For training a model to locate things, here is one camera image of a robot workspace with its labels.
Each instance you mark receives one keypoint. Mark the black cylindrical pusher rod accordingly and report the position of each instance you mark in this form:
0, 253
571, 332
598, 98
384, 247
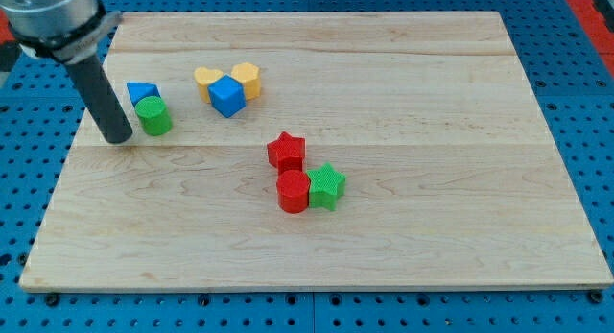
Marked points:
90, 80

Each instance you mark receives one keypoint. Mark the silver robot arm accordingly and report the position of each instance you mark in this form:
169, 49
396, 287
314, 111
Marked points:
67, 31

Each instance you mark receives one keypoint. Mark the blue triangle block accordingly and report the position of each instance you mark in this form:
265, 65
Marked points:
138, 91

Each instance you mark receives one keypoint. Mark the wooden board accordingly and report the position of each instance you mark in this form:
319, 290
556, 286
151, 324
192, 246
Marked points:
453, 179

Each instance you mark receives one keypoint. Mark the red star block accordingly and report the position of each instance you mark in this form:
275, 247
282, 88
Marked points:
286, 153

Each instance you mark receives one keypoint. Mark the red cylinder block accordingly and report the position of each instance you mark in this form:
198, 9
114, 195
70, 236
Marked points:
293, 191

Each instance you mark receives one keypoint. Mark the green star block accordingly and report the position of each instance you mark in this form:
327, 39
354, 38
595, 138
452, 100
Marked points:
327, 185

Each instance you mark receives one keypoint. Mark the blue cube block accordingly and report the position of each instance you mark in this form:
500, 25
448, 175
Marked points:
227, 96

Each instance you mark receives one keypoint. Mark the yellow hexagon block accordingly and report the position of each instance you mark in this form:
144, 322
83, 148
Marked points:
248, 75

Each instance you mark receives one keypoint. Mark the yellow heart block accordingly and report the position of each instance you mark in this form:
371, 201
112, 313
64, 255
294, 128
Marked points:
204, 77

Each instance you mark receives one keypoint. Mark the green cylinder block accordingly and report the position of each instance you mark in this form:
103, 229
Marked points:
153, 115

